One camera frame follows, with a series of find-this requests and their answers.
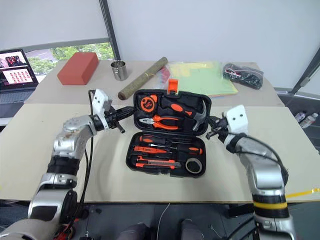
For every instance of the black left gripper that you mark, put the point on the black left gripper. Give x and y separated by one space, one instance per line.
113 119

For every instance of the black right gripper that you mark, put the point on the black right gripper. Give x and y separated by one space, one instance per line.
220 128

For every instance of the short orange black screwdriver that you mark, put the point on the short orange black screwdriver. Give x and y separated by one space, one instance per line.
190 150

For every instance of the long orange black screwdriver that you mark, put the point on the long orange black screwdriver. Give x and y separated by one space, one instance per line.
152 138

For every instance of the orange tester pen screwdriver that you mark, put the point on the orange tester pen screwdriver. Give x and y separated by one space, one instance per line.
148 149

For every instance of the black electrical tape roll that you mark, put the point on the black electrical tape roll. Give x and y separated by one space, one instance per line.
188 168

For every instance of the orange black utility knife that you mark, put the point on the orange black utility knife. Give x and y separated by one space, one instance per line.
160 163

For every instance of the black plastic tool case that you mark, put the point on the black plastic tool case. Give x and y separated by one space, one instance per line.
165 160

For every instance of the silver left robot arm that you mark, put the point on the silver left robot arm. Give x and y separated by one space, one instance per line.
65 145

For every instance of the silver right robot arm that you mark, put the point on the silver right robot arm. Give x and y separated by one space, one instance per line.
265 175

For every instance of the orange black tape measure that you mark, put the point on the orange black tape measure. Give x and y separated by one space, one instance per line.
148 103

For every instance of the rolled brown mat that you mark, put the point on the rolled brown mat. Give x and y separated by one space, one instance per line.
142 80

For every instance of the stainless steel cup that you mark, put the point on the stainless steel cup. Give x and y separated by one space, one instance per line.
120 71

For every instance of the plastic bag of coloured paper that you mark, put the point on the plastic bag of coloured paper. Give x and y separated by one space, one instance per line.
207 77

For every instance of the red brick block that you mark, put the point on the red brick block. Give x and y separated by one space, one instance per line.
76 68

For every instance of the small clear bottle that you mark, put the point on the small clear bottle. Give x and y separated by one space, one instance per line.
300 117

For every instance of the small white bottle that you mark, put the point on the small white bottle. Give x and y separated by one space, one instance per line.
308 121

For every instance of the dark rounded shape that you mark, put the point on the dark rounded shape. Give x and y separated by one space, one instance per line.
191 230
132 232

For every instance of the open laptop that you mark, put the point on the open laptop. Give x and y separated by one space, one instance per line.
15 72

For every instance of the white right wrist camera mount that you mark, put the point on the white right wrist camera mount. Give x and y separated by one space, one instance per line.
236 120

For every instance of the dark window frame post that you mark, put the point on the dark window frame post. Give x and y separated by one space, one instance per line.
110 30

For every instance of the black table frame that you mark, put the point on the black table frame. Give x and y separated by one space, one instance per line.
140 207

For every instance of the dark slanted frame bar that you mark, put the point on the dark slanted frame bar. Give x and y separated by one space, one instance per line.
306 72

